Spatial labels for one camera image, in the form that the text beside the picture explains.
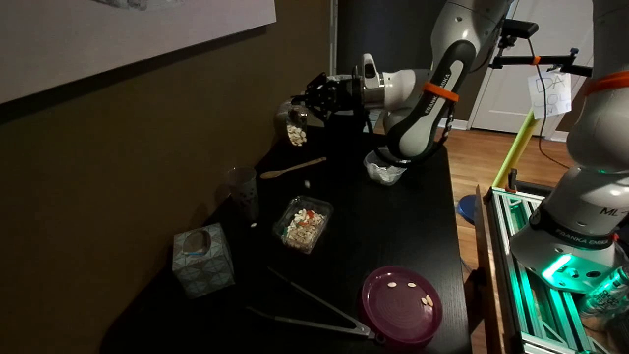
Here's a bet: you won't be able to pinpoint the teal patterned tissue box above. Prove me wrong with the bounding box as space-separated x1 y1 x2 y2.
170 223 235 301

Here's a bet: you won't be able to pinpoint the clear glass cup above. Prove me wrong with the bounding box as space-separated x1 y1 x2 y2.
217 166 261 223

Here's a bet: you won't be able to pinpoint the purple plastic bowl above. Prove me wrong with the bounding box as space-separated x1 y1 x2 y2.
359 264 443 349

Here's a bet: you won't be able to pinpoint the crumpled white tissue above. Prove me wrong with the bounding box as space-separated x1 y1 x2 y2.
369 160 402 185

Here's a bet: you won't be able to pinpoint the aluminium frame stand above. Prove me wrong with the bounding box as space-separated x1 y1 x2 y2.
479 185 629 354

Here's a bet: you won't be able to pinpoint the white paper sheet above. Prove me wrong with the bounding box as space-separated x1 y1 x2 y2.
526 69 573 122

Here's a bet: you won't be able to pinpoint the wooden spoon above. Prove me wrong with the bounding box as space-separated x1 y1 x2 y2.
259 156 327 181

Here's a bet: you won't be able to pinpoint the blue round disc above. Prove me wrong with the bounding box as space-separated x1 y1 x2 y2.
455 195 483 225

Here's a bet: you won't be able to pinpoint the white beans batch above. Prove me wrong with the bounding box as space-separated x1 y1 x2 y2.
284 124 310 150

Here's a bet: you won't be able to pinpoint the yellow bar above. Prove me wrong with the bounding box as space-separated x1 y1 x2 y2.
491 111 540 193

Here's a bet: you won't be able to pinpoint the white panel door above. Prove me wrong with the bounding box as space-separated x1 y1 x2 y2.
467 0 595 138

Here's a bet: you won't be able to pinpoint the clear rounded plastic container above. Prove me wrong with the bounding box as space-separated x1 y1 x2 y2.
361 148 410 189

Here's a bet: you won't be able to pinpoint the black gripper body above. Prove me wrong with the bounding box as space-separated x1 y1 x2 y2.
306 73 361 120

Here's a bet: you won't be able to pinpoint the white wall picture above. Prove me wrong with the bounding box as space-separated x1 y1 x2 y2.
0 0 278 107

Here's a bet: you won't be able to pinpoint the metal tongs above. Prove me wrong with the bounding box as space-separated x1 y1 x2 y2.
243 264 379 341

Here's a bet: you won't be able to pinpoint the white and orange snack mix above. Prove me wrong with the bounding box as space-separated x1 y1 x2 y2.
280 207 325 252

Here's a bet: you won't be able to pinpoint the clear rectangular food container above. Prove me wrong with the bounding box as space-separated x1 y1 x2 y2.
270 195 333 256

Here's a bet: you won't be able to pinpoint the orange cable strap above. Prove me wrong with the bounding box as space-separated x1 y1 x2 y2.
581 69 629 99
420 81 461 105

